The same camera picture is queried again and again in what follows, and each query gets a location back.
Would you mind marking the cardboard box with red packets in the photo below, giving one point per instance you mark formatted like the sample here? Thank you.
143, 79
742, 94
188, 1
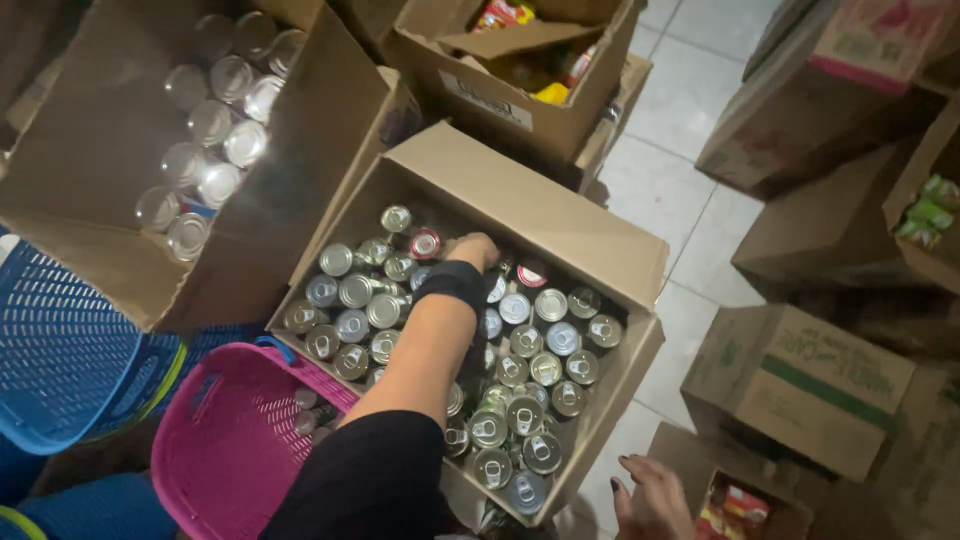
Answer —
731, 495

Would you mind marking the tins in pink basket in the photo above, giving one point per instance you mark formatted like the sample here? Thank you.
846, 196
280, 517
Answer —
309, 416

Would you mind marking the person's left fingers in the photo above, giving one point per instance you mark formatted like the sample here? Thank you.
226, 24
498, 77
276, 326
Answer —
492, 256

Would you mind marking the large cardboard box, clear-lidded cans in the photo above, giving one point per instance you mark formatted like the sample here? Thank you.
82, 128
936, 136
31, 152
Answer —
97, 135

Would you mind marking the blue plastic basket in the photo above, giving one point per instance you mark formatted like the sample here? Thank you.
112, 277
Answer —
67, 352

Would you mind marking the group of clear-lidded cans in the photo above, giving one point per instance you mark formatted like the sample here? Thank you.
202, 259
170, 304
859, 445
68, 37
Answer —
217, 127

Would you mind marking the person's right hand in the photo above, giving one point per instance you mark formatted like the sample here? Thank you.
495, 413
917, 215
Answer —
656, 506

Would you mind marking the group of silver pull-tab tins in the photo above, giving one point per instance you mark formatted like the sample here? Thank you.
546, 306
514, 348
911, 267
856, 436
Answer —
525, 352

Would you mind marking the person's left hand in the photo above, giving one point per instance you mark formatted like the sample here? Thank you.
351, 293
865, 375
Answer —
471, 250

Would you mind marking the cardboard box with green stripe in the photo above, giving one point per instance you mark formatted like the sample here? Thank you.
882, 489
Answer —
802, 390

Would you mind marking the pink plastic basket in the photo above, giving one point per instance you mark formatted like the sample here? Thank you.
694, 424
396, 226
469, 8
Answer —
217, 457

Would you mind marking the cardboard box with pink label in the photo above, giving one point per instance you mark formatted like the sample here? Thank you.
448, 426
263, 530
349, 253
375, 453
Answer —
810, 97

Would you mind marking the cardboard box with green packets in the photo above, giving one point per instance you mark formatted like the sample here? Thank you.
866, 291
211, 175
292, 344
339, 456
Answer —
926, 217

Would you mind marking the open cardboard box of tins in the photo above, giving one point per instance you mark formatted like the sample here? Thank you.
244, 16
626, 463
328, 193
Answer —
525, 195

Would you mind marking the black wrist band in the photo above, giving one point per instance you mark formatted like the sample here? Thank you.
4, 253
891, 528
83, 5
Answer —
452, 285

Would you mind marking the blue basket with green rim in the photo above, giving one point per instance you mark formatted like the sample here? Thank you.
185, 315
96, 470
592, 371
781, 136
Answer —
90, 514

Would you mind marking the brown cardboard box, faded print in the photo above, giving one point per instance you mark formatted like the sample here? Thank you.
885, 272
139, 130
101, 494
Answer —
922, 465

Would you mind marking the cardboard box with mixed packets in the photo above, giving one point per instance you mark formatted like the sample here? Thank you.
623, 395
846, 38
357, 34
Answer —
495, 105

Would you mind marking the red-lidded tin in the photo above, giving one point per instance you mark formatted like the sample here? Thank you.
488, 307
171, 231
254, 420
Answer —
424, 244
532, 275

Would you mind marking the black sleeve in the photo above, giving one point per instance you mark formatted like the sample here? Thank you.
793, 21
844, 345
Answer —
360, 484

